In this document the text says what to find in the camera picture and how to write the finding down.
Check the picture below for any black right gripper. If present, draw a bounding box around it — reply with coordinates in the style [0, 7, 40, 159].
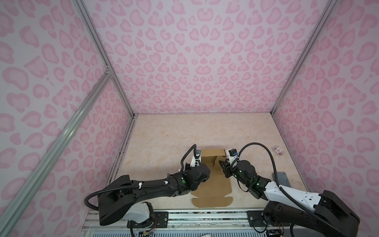
[217, 158, 250, 188]

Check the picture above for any brown cardboard box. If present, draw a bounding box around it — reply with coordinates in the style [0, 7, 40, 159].
[191, 149, 233, 208]

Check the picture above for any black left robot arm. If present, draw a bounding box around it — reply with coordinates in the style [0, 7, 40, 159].
[95, 164, 211, 226]

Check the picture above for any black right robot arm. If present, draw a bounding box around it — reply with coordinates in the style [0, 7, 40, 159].
[219, 160, 360, 237]

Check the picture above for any small pink card packet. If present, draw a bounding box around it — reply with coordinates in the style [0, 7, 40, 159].
[272, 146, 285, 157]

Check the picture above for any grey foam pad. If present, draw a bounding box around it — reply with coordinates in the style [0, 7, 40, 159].
[272, 171, 291, 188]

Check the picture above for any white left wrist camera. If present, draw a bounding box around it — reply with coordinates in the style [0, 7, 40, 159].
[190, 149, 201, 167]

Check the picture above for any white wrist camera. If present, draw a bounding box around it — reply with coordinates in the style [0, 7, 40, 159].
[190, 149, 201, 167]
[226, 149, 238, 164]

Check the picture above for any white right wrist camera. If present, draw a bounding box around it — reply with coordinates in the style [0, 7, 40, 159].
[226, 149, 238, 164]

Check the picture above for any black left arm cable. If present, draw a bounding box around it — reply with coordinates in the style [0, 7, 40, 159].
[180, 144, 198, 172]

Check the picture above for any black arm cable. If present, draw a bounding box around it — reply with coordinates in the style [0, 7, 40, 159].
[236, 142, 348, 237]
[180, 144, 198, 172]

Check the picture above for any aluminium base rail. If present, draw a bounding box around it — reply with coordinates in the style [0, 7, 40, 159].
[79, 208, 341, 237]

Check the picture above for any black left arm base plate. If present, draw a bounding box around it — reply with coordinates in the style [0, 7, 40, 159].
[127, 211, 169, 229]

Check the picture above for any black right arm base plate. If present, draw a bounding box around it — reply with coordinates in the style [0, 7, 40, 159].
[246, 210, 268, 228]

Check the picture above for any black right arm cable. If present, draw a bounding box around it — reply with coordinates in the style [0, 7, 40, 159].
[236, 142, 348, 237]

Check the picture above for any aluminium diagonal frame strut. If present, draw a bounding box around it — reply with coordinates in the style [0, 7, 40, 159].
[1, 72, 112, 237]

